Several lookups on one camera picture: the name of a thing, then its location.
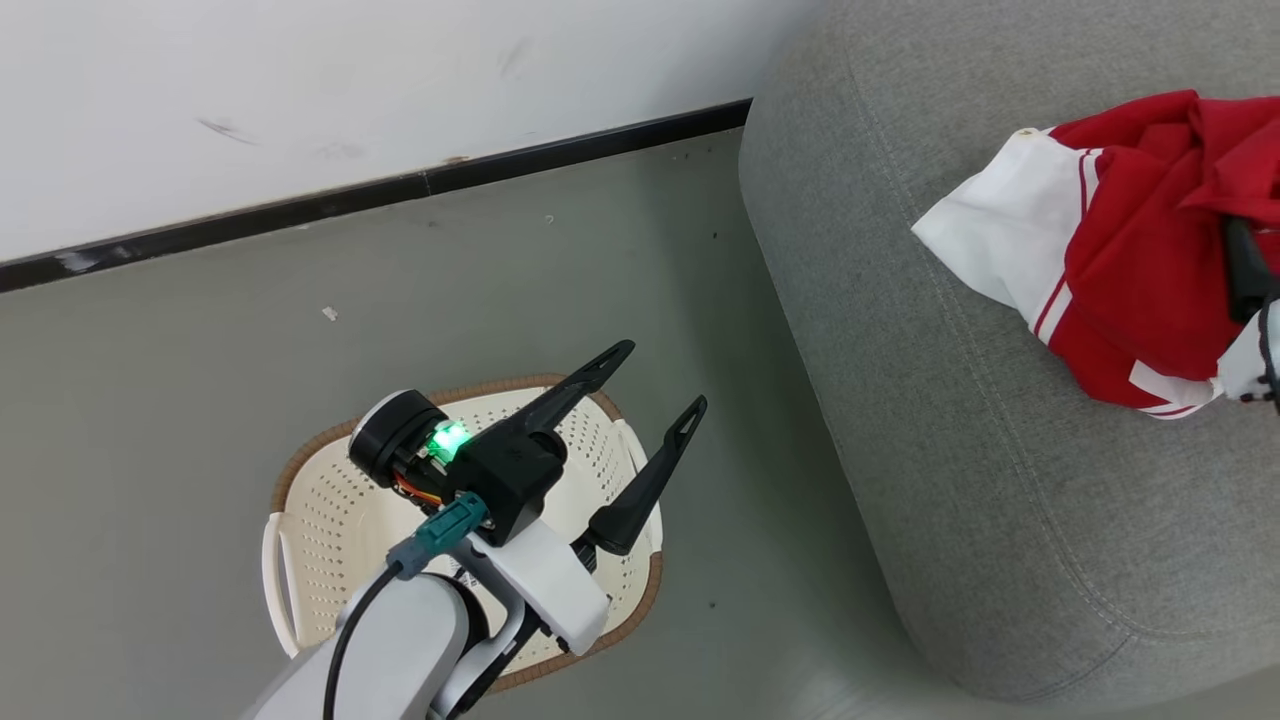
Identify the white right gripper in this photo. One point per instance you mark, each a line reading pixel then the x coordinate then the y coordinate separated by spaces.
pixel 1275 350

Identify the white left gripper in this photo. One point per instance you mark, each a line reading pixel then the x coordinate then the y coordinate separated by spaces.
pixel 555 585

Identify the red and white jersey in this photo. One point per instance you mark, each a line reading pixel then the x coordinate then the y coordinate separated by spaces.
pixel 1140 250

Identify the grey fabric sofa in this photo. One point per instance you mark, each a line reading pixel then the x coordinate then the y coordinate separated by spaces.
pixel 950 400

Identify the cream perforated laundry basket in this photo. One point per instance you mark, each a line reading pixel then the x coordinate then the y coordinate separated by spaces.
pixel 320 520

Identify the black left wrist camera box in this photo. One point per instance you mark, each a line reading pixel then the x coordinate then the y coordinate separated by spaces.
pixel 510 475

